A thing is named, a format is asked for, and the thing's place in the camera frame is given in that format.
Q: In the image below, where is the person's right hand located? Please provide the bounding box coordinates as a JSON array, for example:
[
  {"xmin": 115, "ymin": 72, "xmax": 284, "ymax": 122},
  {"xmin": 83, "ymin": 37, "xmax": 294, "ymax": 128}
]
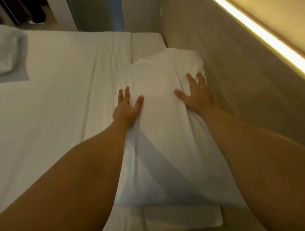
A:
[{"xmin": 174, "ymin": 72, "xmax": 215, "ymax": 116}]

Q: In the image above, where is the person's left hand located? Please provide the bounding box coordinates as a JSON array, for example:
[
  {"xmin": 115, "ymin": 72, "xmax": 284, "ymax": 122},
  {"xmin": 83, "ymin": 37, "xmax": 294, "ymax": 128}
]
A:
[{"xmin": 112, "ymin": 86, "xmax": 144, "ymax": 129}]

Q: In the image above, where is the large white pillow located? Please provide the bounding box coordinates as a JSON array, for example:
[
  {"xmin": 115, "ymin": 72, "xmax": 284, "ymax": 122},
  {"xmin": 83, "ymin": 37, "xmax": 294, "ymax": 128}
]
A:
[{"xmin": 114, "ymin": 48, "xmax": 249, "ymax": 210}]

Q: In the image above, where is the person's right forearm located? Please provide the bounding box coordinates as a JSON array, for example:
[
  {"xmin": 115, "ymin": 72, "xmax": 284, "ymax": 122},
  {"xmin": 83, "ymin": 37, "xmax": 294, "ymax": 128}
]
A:
[{"xmin": 200, "ymin": 105, "xmax": 305, "ymax": 231}]

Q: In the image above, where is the person's left forearm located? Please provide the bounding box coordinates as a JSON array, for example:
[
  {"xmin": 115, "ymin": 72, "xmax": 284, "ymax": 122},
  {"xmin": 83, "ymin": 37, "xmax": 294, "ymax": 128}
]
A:
[{"xmin": 0, "ymin": 120, "xmax": 134, "ymax": 231}]

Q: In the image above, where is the bed with white sheet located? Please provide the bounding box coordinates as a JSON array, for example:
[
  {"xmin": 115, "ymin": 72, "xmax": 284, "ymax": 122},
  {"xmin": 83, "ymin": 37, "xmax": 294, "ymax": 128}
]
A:
[{"xmin": 0, "ymin": 30, "xmax": 267, "ymax": 231}]

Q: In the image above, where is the warm light strip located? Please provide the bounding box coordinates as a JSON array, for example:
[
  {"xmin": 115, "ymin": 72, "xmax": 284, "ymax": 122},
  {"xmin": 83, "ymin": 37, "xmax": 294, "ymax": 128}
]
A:
[{"xmin": 212, "ymin": 0, "xmax": 305, "ymax": 79}]

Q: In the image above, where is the grey door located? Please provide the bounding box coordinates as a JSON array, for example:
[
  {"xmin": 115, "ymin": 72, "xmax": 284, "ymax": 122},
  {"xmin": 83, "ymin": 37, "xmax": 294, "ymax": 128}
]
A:
[{"xmin": 66, "ymin": 0, "xmax": 125, "ymax": 33}]

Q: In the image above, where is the folded white duvet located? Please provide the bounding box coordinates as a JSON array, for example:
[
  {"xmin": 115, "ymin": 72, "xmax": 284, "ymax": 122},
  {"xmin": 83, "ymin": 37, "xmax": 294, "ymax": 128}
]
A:
[{"xmin": 0, "ymin": 24, "xmax": 31, "ymax": 84}]

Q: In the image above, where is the dark clothing item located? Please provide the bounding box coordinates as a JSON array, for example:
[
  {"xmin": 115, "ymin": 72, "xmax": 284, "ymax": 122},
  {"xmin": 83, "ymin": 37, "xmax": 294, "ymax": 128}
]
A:
[{"xmin": 23, "ymin": 0, "xmax": 47, "ymax": 25}]

